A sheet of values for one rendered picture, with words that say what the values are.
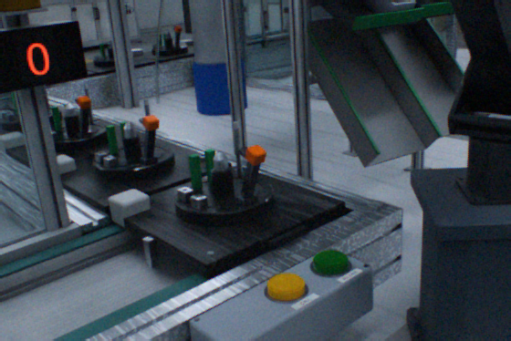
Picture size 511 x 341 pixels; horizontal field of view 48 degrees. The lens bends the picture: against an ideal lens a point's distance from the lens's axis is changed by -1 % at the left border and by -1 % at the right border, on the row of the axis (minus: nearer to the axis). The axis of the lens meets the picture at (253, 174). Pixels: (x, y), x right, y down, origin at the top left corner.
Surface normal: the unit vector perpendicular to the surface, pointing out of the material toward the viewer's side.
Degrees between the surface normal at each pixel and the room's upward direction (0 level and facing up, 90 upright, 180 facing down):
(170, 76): 90
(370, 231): 90
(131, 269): 0
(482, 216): 0
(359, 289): 90
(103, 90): 90
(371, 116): 45
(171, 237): 0
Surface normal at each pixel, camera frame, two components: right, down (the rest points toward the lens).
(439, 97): 0.31, -0.47
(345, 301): 0.65, 0.22
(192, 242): -0.07, -0.93
